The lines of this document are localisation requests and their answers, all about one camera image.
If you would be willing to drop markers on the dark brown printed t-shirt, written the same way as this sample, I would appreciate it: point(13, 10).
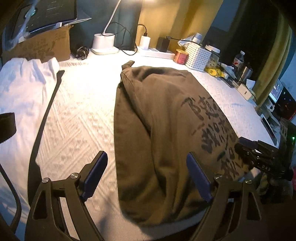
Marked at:
point(161, 115)

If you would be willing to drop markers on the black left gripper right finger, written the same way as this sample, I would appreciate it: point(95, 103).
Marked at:
point(234, 212)

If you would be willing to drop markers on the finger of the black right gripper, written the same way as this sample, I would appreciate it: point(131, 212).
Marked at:
point(244, 143)
point(244, 153)

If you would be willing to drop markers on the white desk lamp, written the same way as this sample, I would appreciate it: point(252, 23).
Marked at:
point(103, 43)

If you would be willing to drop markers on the brown cardboard box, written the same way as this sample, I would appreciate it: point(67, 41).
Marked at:
point(44, 46)

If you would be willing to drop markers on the plastic water bottle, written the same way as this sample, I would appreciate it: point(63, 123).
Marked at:
point(238, 61)

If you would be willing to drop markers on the dark tablet in sleeve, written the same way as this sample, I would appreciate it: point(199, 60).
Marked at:
point(34, 17)

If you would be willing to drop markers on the yellow snack bag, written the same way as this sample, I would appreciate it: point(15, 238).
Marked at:
point(215, 72)

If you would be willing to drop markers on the white textured bed cover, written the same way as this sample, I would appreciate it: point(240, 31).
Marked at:
point(80, 123)

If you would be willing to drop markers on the white power strip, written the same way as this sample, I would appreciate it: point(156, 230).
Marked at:
point(153, 52)

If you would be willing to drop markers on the clear jar with white lid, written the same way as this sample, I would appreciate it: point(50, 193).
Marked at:
point(214, 58)

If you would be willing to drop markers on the white folded garment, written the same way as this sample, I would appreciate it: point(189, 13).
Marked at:
point(27, 84)

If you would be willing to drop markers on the black power adapter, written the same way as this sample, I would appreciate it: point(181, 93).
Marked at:
point(162, 44)

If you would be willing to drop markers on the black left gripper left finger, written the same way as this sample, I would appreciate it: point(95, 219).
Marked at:
point(46, 220)

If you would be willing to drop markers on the steel thermos cup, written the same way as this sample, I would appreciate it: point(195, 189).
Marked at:
point(245, 73)

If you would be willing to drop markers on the red candle tin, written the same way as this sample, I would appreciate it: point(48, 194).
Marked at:
point(180, 57)

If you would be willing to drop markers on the white perforated plastic basket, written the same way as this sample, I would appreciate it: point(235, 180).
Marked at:
point(198, 57)

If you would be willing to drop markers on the white usb charger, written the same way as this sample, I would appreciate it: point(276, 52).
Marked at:
point(144, 42)

